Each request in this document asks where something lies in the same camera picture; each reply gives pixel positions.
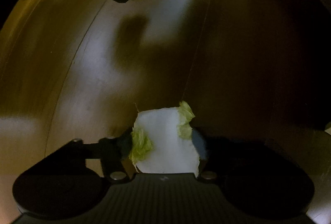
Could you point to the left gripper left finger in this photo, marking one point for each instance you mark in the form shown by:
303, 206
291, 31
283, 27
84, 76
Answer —
113, 150

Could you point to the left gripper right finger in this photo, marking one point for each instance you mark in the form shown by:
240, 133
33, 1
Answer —
204, 167

